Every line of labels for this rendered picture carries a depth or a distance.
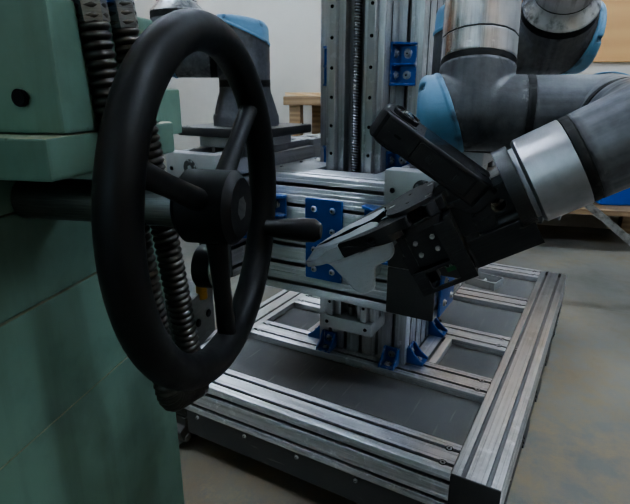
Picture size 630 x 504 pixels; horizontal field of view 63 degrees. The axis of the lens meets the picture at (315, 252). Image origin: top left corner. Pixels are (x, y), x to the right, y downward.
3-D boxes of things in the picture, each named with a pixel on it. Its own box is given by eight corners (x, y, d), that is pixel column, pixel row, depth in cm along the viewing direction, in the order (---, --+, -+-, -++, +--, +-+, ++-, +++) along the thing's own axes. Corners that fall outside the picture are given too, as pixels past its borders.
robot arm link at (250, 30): (273, 79, 112) (271, 11, 108) (210, 79, 110) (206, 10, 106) (269, 80, 123) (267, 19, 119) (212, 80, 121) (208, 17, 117)
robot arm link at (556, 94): (527, 70, 55) (543, 75, 45) (645, 69, 52) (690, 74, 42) (518, 145, 58) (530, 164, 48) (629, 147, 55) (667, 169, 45)
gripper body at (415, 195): (416, 301, 46) (552, 249, 42) (372, 218, 45) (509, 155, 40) (421, 268, 53) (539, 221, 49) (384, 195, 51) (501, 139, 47)
